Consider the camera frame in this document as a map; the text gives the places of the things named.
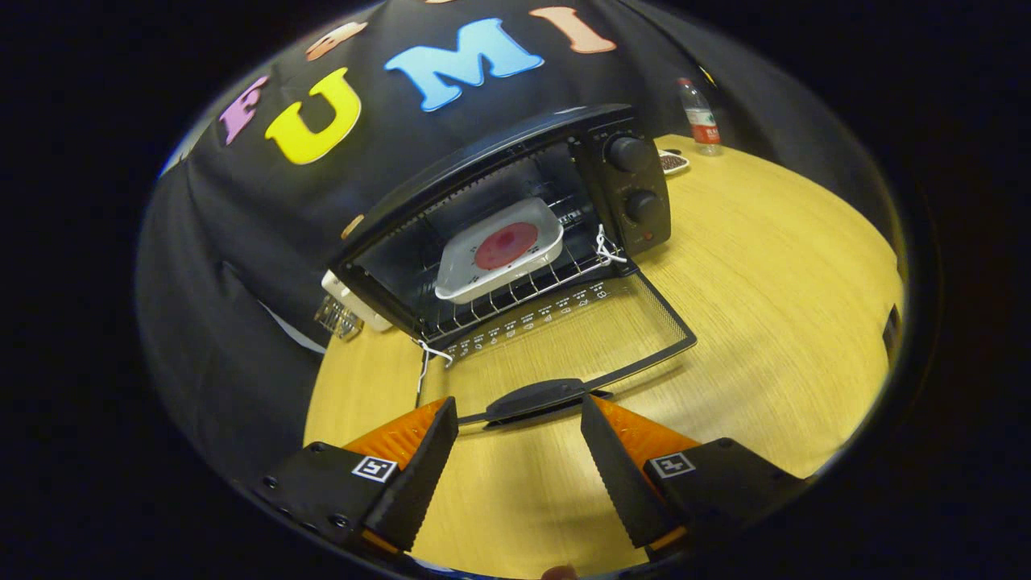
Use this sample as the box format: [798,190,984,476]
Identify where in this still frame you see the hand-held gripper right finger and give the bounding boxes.
[580,395,808,563]

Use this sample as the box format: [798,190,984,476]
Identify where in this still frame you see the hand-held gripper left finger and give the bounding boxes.
[256,396,459,558]

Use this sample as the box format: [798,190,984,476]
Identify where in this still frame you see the white square plate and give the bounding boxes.
[434,197,565,305]

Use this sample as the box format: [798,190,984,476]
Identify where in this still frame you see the round pink meat slice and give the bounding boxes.
[473,222,540,271]

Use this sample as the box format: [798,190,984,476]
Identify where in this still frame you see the black toaster oven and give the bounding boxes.
[328,103,699,429]

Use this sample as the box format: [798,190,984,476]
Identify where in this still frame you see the white power strip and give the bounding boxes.
[321,270,395,334]

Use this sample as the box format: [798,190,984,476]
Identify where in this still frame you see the clear drinking glass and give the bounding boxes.
[313,296,364,342]

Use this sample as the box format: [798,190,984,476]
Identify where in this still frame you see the black backdrop cloth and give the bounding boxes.
[135,0,891,488]

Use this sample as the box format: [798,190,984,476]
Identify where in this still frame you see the black slab object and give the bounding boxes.
[881,304,904,365]

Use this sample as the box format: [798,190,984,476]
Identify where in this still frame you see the clear plastic bottle red label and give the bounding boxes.
[676,77,723,157]

